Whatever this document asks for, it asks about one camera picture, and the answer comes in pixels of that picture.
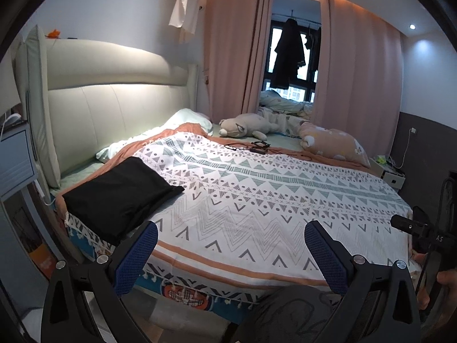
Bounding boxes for geometric patterned blanket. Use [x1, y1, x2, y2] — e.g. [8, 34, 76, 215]
[53, 123, 415, 290]

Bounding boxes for black charger cable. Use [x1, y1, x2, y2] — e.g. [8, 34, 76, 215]
[224, 141, 311, 161]

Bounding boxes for white nightstand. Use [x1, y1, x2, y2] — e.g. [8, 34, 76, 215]
[369, 155, 406, 188]

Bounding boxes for black hanging coat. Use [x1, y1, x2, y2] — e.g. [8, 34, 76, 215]
[269, 18, 307, 90]

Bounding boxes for black jacket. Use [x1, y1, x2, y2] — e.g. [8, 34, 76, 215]
[62, 156, 185, 246]

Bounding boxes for white hanging shirt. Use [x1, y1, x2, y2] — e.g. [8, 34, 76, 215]
[169, 0, 203, 43]

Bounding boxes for pink curtain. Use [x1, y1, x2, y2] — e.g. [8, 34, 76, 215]
[203, 0, 274, 136]
[314, 0, 402, 159]

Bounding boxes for person's grey patterned pants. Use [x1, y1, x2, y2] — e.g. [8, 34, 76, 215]
[232, 286, 345, 343]

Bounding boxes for orange box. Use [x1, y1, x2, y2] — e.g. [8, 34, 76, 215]
[29, 245, 54, 270]

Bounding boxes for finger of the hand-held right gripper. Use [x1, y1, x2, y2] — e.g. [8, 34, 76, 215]
[390, 214, 431, 238]

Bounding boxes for floral light quilt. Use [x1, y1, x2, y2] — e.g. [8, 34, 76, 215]
[259, 89, 315, 138]

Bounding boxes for white charging cable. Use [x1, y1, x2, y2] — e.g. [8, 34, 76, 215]
[394, 132, 413, 168]

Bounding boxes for beige plush pillow toy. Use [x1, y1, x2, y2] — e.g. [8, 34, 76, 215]
[298, 121, 372, 168]

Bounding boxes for white pillow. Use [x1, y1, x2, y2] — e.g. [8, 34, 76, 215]
[96, 108, 213, 163]

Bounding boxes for cartoon printed bed sheet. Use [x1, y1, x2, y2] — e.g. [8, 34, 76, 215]
[65, 214, 265, 310]

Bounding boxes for person's right hand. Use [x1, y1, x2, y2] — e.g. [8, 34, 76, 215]
[414, 270, 457, 311]

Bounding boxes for cream upholstered headboard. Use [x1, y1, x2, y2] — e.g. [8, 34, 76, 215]
[14, 25, 199, 190]

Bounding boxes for small dark hanging garment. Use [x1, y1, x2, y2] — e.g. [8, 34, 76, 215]
[302, 25, 322, 72]

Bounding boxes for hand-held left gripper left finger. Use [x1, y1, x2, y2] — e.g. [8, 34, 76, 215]
[41, 221, 159, 343]

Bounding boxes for dark framed window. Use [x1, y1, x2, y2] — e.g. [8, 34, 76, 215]
[262, 18, 322, 104]

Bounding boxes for grey plush toy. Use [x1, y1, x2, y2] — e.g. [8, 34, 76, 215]
[219, 113, 275, 140]

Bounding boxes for light blue nightstand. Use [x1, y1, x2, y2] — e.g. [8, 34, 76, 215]
[0, 112, 39, 201]

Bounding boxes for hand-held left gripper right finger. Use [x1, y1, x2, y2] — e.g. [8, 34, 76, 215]
[304, 220, 422, 343]

